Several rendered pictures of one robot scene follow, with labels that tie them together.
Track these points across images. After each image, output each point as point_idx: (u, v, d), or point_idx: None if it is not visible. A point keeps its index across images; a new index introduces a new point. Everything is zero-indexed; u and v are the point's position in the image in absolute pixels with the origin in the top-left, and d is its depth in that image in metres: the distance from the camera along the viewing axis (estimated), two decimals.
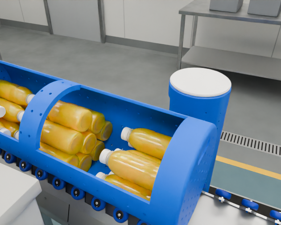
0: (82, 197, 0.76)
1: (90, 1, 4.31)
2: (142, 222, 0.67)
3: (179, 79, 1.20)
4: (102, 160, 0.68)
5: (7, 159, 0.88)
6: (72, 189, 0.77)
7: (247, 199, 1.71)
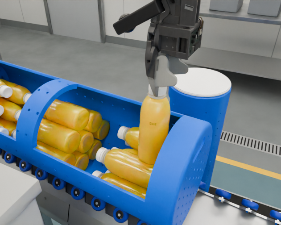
0: (84, 193, 0.76)
1: (90, 1, 4.31)
2: (140, 224, 0.67)
3: (179, 79, 1.20)
4: (98, 158, 0.68)
5: (8, 159, 0.88)
6: (71, 192, 0.76)
7: (247, 199, 1.71)
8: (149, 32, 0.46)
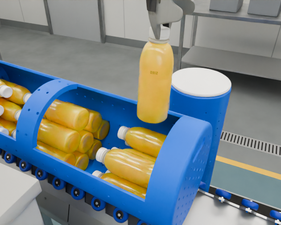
0: (84, 193, 0.76)
1: (90, 1, 4.31)
2: (140, 224, 0.67)
3: (179, 79, 1.20)
4: (98, 158, 0.68)
5: (8, 159, 0.88)
6: (71, 192, 0.76)
7: (247, 199, 1.71)
8: None
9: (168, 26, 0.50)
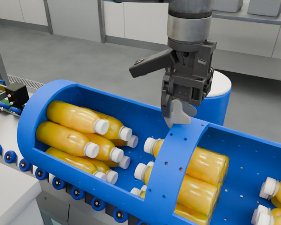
0: None
1: (90, 1, 4.31)
2: None
3: None
4: None
5: (9, 157, 0.88)
6: (72, 196, 0.76)
7: None
8: (164, 81, 0.50)
9: (173, 123, 0.59)
